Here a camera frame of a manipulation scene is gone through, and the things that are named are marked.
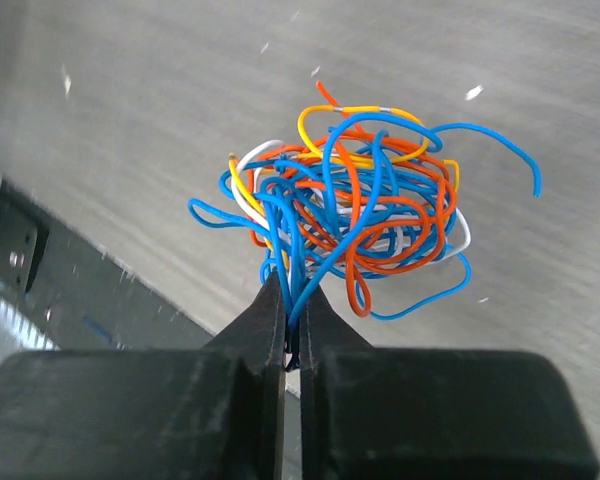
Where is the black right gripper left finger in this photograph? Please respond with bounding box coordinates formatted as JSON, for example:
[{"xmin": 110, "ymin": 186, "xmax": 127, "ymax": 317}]
[{"xmin": 0, "ymin": 276, "xmax": 285, "ymax": 479}]

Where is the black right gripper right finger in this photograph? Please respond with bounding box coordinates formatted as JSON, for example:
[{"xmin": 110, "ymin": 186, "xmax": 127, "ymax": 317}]
[{"xmin": 299, "ymin": 291, "xmax": 600, "ymax": 479}]

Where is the white cable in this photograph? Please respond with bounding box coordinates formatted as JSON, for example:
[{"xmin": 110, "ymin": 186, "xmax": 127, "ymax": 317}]
[{"xmin": 230, "ymin": 139, "xmax": 472, "ymax": 301}]

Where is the blue cable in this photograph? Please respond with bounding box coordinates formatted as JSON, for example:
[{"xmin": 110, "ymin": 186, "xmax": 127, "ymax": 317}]
[{"xmin": 187, "ymin": 112, "xmax": 543, "ymax": 371}]

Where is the yellow cable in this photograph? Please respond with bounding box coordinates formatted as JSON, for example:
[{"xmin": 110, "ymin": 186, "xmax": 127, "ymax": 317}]
[{"xmin": 227, "ymin": 103, "xmax": 461, "ymax": 251}]

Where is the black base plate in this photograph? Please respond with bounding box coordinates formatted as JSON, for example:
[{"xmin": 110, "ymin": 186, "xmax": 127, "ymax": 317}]
[{"xmin": 0, "ymin": 177, "xmax": 212, "ymax": 350}]

